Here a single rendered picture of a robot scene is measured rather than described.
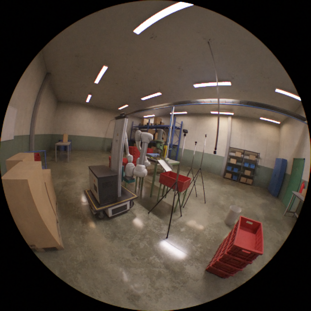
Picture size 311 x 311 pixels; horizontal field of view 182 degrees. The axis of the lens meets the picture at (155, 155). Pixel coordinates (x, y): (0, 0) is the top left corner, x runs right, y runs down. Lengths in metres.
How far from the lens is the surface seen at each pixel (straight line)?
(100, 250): 1.58
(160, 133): 2.39
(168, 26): 3.01
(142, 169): 1.58
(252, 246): 1.52
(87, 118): 9.98
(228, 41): 3.24
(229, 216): 2.39
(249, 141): 7.23
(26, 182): 1.06
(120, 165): 1.68
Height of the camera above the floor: 1.40
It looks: 7 degrees down
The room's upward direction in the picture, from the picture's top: 8 degrees clockwise
